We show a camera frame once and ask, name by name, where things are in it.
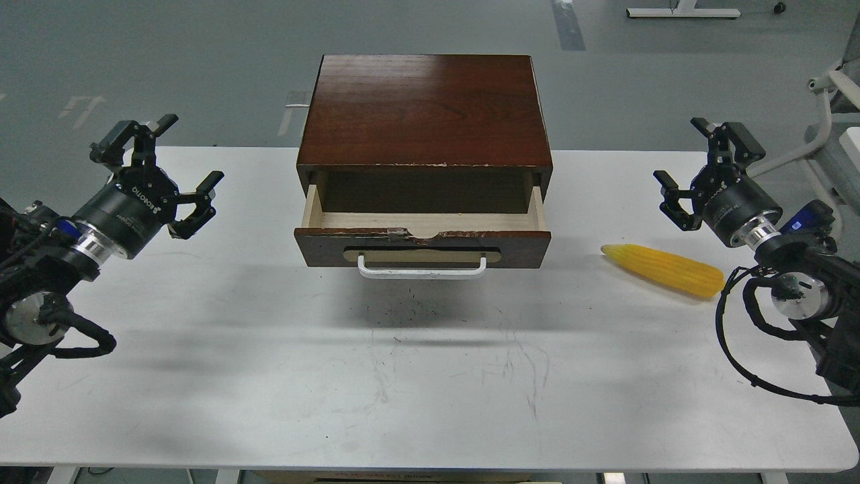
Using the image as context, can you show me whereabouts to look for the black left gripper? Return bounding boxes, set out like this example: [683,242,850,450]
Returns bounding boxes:
[72,114,225,260]

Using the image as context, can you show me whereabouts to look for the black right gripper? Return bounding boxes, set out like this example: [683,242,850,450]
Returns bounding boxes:
[653,117,783,247]

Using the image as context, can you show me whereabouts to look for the yellow corn cob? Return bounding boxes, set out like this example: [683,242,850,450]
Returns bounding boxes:
[600,244,725,300]

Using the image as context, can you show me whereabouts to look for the wooden drawer with white handle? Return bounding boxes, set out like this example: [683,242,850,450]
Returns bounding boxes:
[294,185,551,280]

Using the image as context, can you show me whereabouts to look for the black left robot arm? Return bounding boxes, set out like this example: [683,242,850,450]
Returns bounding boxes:
[1,114,224,415]

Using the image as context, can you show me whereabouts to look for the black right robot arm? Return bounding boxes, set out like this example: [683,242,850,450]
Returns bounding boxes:
[654,117,859,407]

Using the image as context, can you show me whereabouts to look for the white stand base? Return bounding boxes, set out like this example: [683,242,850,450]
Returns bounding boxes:
[626,1,741,19]

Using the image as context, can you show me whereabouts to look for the dark wooden cabinet box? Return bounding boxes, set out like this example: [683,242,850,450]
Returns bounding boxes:
[297,53,553,192]

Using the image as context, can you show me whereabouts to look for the white chair frame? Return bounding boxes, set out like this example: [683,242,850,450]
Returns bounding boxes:
[747,58,858,239]

